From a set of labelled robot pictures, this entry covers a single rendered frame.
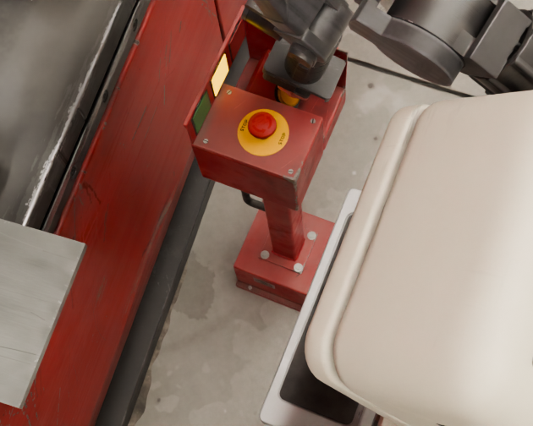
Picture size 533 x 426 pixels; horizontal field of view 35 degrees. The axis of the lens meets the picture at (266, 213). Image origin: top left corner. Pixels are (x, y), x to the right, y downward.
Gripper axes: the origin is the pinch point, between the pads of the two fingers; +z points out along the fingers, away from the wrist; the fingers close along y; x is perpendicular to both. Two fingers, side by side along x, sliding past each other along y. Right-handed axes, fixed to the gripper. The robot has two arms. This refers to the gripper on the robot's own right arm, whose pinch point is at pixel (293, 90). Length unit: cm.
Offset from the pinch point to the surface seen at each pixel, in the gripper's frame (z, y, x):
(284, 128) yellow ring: -5.9, -1.2, 8.6
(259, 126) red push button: -8.0, 2.1, 10.7
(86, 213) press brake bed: 7.4, 19.9, 28.4
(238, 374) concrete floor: 71, -15, 34
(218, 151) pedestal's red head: -4.1, 5.8, 15.1
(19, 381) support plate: -25, 12, 54
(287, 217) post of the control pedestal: 32.6, -8.6, 8.2
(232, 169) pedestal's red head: -0.7, 3.2, 15.5
